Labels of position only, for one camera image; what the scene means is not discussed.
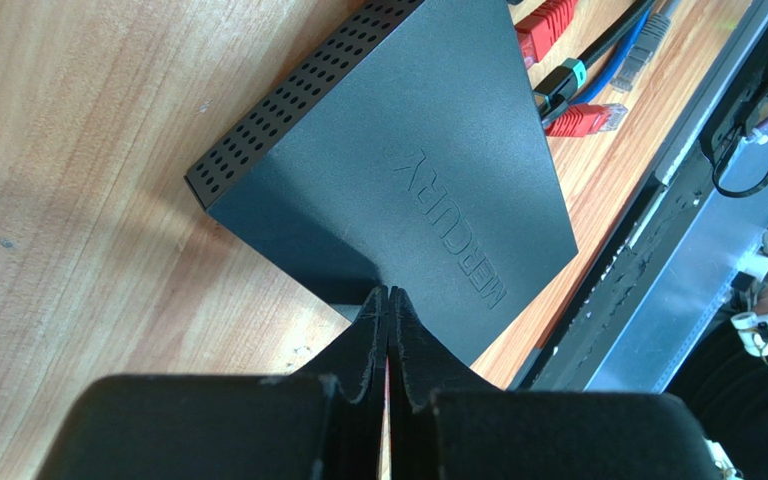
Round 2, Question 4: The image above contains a blue ethernet cable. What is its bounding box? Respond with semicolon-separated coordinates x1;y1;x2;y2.
570;6;655;108

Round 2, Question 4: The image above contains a black ethernet cable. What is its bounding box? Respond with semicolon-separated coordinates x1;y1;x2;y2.
532;0;658;124

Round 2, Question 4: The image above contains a black Mercury network switch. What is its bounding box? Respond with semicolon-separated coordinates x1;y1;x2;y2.
185;1;577;364

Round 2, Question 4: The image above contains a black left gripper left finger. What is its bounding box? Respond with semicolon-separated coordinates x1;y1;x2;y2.
38;287;390;479

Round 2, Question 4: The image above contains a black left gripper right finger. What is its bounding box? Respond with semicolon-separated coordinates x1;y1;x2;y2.
388;288;719;479

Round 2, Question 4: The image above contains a grey ethernet cable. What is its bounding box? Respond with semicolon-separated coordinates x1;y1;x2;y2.
610;0;681;93

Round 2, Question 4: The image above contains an aluminium front rail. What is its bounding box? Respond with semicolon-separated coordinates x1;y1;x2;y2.
522;1;768;392

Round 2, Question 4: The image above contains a red ethernet cable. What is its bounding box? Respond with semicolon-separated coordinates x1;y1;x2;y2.
513;0;628;139

